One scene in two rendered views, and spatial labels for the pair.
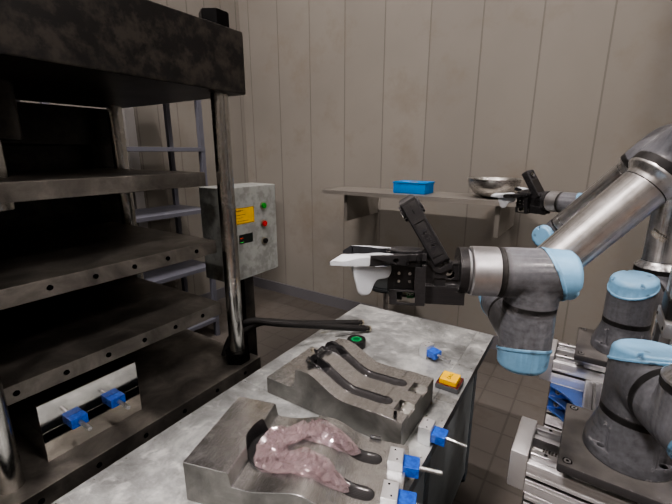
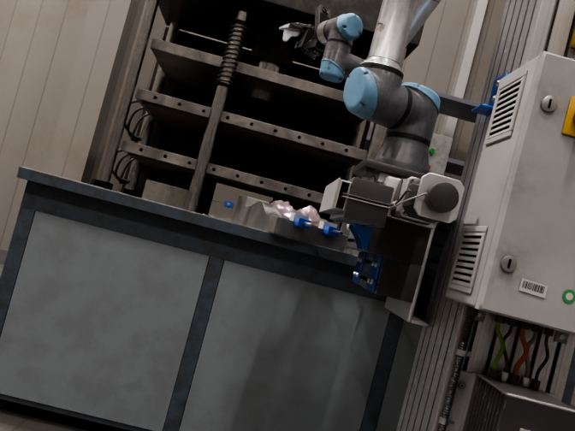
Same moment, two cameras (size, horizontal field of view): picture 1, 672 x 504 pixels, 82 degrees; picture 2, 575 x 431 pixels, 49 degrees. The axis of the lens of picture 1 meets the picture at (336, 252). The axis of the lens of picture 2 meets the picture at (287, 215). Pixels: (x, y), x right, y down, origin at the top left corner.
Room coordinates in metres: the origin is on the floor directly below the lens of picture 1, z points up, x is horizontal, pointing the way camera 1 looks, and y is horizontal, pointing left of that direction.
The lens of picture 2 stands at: (-0.56, -1.77, 0.80)
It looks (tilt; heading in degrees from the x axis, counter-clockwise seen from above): 2 degrees up; 54
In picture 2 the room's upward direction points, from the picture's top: 15 degrees clockwise
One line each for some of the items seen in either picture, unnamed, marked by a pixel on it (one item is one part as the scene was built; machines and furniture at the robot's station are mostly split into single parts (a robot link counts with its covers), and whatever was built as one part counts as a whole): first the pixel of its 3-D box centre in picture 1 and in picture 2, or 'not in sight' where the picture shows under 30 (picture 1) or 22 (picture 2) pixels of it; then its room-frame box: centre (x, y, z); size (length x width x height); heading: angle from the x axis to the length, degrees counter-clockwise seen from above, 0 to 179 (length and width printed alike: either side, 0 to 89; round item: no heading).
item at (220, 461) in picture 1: (303, 462); (287, 221); (0.81, 0.08, 0.85); 0.50 x 0.26 x 0.11; 74
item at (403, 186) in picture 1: (413, 187); not in sight; (2.95, -0.59, 1.36); 0.27 x 0.18 x 0.09; 56
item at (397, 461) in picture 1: (415, 467); (332, 231); (0.79, -0.20, 0.85); 0.13 x 0.05 x 0.05; 74
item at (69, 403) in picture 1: (56, 381); (240, 209); (1.13, 0.93, 0.87); 0.50 x 0.27 x 0.17; 57
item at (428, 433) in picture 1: (442, 437); not in sight; (0.93, -0.30, 0.83); 0.13 x 0.05 x 0.05; 59
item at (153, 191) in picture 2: not in sight; (168, 195); (0.47, 0.38, 0.83); 0.20 x 0.15 x 0.07; 57
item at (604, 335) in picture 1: (623, 333); not in sight; (1.05, -0.85, 1.09); 0.15 x 0.15 x 0.10
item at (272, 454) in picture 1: (305, 446); (292, 210); (0.81, 0.08, 0.90); 0.26 x 0.18 x 0.08; 74
